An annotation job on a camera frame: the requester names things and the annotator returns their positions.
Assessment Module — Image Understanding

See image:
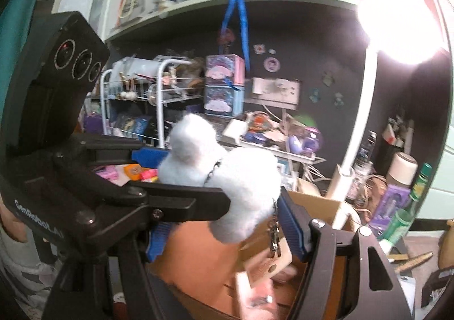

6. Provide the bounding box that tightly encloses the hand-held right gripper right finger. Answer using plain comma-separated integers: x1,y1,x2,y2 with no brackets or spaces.
278,186,416,320

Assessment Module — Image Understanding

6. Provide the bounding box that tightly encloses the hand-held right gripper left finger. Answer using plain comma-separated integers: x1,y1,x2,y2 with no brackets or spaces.
41,222,173,320

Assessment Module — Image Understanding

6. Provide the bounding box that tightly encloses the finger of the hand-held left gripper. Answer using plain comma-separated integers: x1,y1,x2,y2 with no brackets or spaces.
76,135,171,172
124,181,232,223

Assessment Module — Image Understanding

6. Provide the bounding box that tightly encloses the cardboard box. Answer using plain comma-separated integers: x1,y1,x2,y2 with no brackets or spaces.
148,188,360,320

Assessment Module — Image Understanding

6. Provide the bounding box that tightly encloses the white plush toy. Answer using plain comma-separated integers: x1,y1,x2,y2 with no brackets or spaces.
157,112,284,259

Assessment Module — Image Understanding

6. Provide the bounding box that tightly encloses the person's left hand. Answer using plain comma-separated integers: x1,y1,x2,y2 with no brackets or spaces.
0,197,28,242

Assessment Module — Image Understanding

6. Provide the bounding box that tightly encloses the pink packet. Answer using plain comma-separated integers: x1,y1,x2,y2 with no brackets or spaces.
235,269,275,311

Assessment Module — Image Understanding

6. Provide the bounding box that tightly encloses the white tray shelf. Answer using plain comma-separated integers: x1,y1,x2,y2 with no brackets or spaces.
220,135,325,165

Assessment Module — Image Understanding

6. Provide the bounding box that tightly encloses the purple ball toy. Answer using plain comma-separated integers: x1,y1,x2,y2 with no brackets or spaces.
288,126,323,158

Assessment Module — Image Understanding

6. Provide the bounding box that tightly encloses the pastel printed box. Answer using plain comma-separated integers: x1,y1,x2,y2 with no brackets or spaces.
205,54,246,87
203,86,245,118

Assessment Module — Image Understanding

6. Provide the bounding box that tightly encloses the purple packaged box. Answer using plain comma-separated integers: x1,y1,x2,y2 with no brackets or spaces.
369,183,412,233

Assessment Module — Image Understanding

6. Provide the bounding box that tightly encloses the green glass bottle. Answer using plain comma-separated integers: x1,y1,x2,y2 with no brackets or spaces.
379,163,434,247

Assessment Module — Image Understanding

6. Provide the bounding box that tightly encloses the white pink jar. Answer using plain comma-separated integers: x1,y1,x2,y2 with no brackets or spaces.
386,151,419,186

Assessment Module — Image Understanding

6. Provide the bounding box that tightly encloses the wooden brush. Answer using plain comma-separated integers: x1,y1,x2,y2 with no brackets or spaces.
389,251,434,274

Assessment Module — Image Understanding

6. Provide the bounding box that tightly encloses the black pen holder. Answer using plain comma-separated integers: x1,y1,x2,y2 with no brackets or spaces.
382,117,416,165

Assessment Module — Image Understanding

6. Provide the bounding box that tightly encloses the white power outlet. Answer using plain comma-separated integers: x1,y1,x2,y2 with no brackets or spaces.
248,77,303,111

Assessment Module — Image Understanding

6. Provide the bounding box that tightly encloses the grey patterned cloth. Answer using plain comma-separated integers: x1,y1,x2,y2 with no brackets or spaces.
0,231,57,310

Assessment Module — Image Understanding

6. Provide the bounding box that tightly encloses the white desk lamp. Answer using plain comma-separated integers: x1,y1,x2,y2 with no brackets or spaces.
325,0,448,200

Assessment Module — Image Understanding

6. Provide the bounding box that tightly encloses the white wire rack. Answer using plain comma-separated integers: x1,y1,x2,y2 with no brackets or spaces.
99,57,200,150

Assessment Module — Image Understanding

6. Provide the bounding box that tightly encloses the blue lanyard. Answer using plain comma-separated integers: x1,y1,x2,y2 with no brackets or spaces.
219,0,253,74

